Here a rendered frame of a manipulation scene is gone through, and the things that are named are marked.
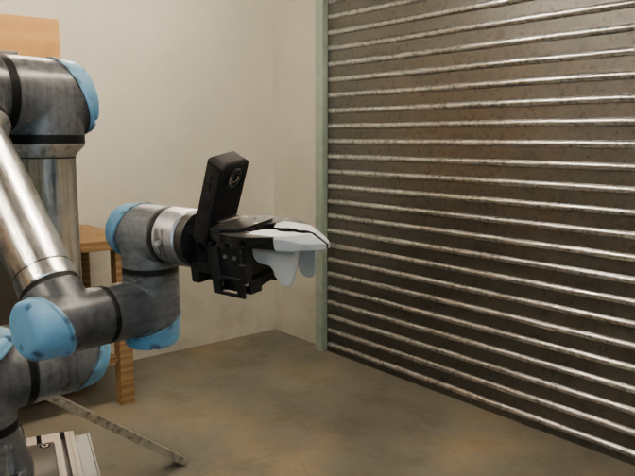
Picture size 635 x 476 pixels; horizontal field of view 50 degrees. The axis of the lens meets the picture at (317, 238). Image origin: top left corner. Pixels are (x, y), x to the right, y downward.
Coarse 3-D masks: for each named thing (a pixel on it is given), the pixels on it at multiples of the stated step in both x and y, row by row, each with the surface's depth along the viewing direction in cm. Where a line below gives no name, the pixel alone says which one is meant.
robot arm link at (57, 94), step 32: (32, 64) 100; (64, 64) 104; (32, 96) 99; (64, 96) 102; (96, 96) 107; (32, 128) 101; (64, 128) 103; (32, 160) 103; (64, 160) 105; (64, 192) 106; (64, 224) 106; (96, 352) 111; (64, 384) 108
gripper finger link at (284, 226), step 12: (276, 228) 76; (288, 228) 75; (300, 228) 75; (312, 228) 74; (324, 240) 72; (300, 252) 76; (312, 252) 75; (300, 264) 77; (312, 264) 76; (312, 276) 76
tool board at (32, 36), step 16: (0, 16) 342; (16, 16) 346; (0, 32) 342; (16, 32) 347; (32, 32) 352; (48, 32) 357; (0, 48) 343; (16, 48) 348; (32, 48) 353; (48, 48) 358
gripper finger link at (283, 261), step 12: (276, 240) 72; (288, 240) 72; (300, 240) 71; (312, 240) 71; (252, 252) 76; (264, 252) 75; (276, 252) 74; (288, 252) 72; (276, 264) 74; (288, 264) 73; (276, 276) 75; (288, 276) 73
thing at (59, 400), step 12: (60, 396) 247; (72, 408) 246; (84, 408) 251; (96, 420) 253; (108, 420) 256; (120, 432) 260; (132, 432) 264; (144, 444) 267; (156, 444) 270; (168, 456) 274; (180, 456) 278
